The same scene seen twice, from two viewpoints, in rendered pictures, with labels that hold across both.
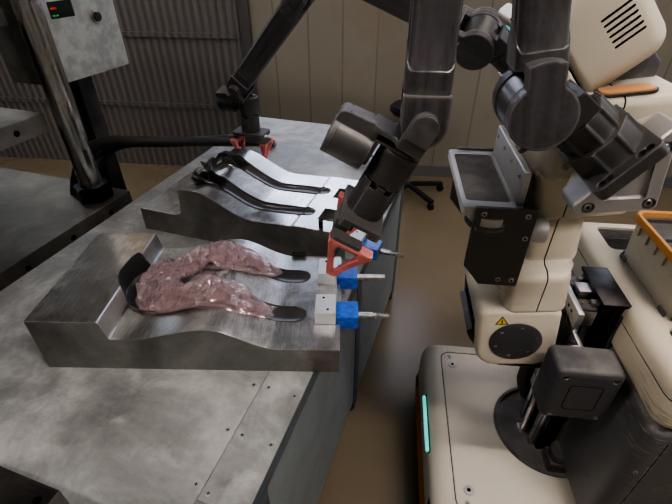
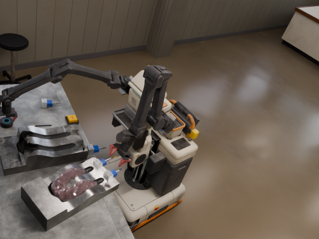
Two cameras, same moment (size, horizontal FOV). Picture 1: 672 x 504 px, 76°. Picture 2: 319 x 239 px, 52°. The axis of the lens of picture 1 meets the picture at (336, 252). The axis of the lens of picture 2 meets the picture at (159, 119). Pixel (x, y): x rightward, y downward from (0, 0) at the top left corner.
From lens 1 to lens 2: 1.54 m
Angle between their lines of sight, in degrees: 47
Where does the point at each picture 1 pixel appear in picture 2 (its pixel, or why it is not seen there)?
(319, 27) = not seen: outside the picture
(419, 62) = (141, 123)
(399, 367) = not seen: hidden behind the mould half
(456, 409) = not seen: hidden behind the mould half
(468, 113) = (33, 33)
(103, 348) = (65, 216)
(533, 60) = (157, 117)
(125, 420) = (84, 227)
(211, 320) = (90, 192)
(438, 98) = (143, 127)
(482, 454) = (129, 193)
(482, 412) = (122, 181)
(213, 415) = (102, 214)
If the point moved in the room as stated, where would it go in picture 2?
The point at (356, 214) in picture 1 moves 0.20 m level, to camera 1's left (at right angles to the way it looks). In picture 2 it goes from (124, 151) to (98, 166)
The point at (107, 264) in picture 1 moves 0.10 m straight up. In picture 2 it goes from (42, 193) to (43, 182)
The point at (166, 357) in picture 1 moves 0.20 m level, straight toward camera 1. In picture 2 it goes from (79, 208) to (113, 220)
